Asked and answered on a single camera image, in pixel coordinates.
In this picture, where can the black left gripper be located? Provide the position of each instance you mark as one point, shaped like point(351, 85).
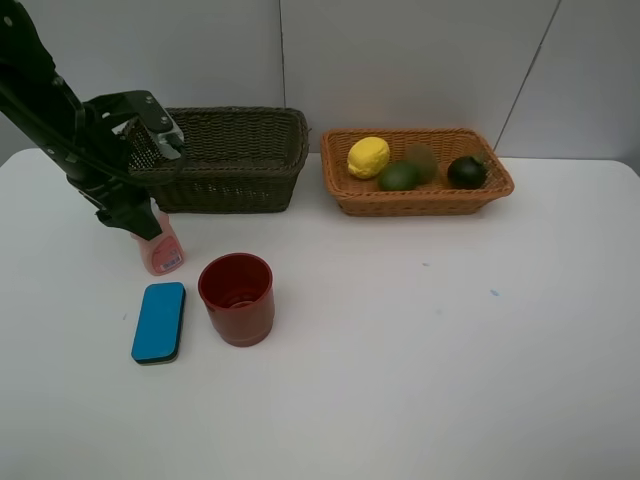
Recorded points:
point(53, 118)

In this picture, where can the pink bottle white cap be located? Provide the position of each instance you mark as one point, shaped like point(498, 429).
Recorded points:
point(163, 254)

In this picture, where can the blue whiteboard eraser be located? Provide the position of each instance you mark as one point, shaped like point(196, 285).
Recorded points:
point(158, 331)

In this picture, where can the red plastic cup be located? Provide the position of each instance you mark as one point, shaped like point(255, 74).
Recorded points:
point(237, 290)

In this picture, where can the yellow lemon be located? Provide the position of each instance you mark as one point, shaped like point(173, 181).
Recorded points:
point(368, 157)

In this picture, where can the green lime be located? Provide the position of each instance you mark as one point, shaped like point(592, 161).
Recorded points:
point(399, 176)

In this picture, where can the brown kiwi fruit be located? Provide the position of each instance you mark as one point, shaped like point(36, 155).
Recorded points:
point(422, 157)

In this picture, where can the dark mangosteen fruit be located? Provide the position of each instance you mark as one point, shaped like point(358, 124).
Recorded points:
point(467, 172)

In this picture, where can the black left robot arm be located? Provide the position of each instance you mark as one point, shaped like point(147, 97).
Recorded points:
point(23, 51)

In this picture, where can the dark brown wicker basket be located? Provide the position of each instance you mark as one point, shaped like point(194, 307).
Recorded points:
point(240, 160)

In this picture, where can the orange wicker basket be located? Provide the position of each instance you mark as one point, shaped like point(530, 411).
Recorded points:
point(363, 198)

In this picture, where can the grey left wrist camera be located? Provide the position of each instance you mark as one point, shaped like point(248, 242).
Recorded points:
point(150, 125)

